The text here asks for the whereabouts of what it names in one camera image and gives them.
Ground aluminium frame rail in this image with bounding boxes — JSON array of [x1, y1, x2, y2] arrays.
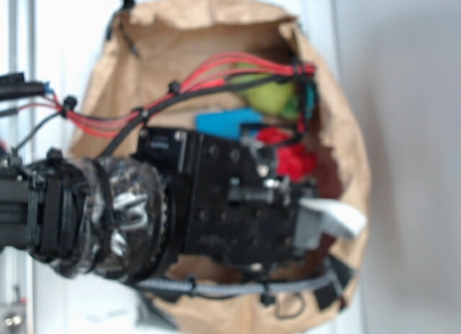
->
[[1, 0, 34, 333]]

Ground green fuzzy plush toy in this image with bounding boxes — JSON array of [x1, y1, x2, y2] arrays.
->
[[237, 81, 299, 120]]

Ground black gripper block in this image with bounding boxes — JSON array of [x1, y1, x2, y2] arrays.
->
[[134, 127, 367, 273]]

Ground red crumpled paper ball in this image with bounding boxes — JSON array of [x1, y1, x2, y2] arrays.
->
[[256, 127, 317, 182]]

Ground brown paper bag tray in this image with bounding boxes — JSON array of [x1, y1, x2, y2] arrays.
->
[[82, 0, 371, 333]]

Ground grey braided cable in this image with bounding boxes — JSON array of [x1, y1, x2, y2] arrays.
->
[[135, 258, 356, 319]]

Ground red and black cable bundle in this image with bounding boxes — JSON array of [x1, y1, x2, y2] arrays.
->
[[0, 51, 320, 158]]

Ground blue rectangular block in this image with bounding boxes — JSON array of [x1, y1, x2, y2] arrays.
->
[[195, 108, 263, 140]]

